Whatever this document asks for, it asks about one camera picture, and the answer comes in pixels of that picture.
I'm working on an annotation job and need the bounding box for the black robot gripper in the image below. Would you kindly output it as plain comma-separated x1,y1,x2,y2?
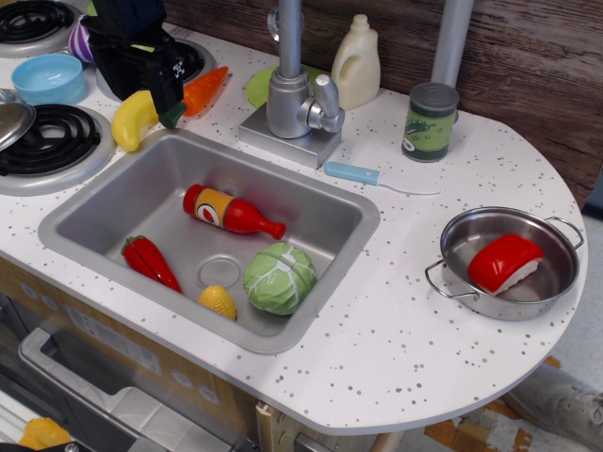
87,17,184,115

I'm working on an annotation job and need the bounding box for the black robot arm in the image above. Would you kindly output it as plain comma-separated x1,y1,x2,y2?
81,1,184,118

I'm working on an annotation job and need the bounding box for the orange toy carrot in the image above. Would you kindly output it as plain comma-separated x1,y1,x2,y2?
158,66,229,129

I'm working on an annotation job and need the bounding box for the yellow toy banana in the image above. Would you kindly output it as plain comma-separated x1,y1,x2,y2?
111,90,158,152

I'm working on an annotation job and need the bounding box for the green round toy plate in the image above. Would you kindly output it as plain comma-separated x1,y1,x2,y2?
245,65,322,108

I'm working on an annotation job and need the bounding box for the purple striped toy onion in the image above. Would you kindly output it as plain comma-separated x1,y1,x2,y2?
68,14,94,64

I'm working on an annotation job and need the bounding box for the front left stove burner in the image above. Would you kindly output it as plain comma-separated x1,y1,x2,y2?
1,104,116,197

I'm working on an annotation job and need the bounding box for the light blue toy bowl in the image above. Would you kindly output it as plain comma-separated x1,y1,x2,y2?
11,54,87,105

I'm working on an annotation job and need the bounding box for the red toy ketchup bottle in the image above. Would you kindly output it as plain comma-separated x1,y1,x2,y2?
183,185,286,240

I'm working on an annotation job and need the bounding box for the silver toy faucet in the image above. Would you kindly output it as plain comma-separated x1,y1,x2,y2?
239,1,345,169

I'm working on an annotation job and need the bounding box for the silver pot lid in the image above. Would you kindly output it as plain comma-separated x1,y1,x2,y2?
0,89,37,151

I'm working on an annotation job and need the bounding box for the back left stove burner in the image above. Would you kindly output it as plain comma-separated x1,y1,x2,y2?
1,1,81,58

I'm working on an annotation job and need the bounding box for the red toy chili pepper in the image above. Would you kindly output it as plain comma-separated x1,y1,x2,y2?
121,235,182,293

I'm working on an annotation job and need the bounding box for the silver toy sink basin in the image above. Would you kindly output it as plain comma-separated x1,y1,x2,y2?
39,130,380,354

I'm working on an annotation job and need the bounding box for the cream toy detergent bottle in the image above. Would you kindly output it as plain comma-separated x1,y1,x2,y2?
331,14,381,110

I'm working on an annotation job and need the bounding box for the yellow toy corn piece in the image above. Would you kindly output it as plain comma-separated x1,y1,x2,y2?
198,285,237,321

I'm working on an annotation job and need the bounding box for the green toy cabbage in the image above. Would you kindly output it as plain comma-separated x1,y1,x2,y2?
243,242,318,315

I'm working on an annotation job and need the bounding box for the green toy pickle can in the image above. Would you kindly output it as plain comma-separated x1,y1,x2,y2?
401,82,460,162

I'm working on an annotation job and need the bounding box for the toy oven door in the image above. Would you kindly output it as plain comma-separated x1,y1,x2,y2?
1,296,257,451

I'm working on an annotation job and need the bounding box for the grey vertical pole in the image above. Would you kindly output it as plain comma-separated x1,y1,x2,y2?
431,0,474,88

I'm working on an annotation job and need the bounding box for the yellow object at bottom left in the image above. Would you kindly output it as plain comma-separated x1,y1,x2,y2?
18,418,72,450

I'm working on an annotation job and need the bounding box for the grey sneaker on floor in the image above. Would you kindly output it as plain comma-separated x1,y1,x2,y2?
505,363,602,451

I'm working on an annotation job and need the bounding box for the blue handled toy knife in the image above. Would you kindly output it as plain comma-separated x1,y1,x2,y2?
323,162,441,196

